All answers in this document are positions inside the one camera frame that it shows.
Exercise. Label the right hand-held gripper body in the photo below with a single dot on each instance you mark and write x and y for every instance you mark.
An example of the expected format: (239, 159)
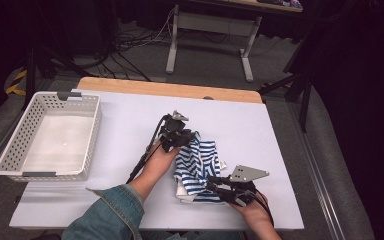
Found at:
(243, 186)

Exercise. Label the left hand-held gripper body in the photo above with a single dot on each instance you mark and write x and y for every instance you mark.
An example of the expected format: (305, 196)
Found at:
(175, 133)

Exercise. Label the blue white striped baby romper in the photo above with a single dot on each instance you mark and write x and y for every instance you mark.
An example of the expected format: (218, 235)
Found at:
(196, 166)

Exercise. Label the white perforated plastic basket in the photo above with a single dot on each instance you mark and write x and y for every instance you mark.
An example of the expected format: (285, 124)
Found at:
(13, 140)

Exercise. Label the person's right hand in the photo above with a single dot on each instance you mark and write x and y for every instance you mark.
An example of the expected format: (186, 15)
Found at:
(255, 213)

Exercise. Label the person's left hand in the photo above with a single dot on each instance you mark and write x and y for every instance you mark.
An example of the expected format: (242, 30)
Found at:
(160, 163)

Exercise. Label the white table board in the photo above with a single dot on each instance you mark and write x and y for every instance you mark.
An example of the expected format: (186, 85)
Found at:
(130, 110)

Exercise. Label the grey-legged wooden desk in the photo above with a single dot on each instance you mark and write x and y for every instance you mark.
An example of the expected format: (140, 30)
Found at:
(171, 50)

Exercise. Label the black metal stand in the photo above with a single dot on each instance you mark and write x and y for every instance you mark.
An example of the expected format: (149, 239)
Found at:
(305, 106)

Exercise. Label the black tripod stand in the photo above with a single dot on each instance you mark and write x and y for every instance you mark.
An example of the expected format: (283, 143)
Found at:
(30, 76)

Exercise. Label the yellow black hazard tape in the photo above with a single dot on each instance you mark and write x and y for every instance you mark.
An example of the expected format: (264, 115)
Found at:
(16, 88)

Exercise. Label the colourful cloth on desk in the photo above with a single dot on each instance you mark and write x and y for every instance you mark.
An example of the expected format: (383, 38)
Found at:
(288, 3)

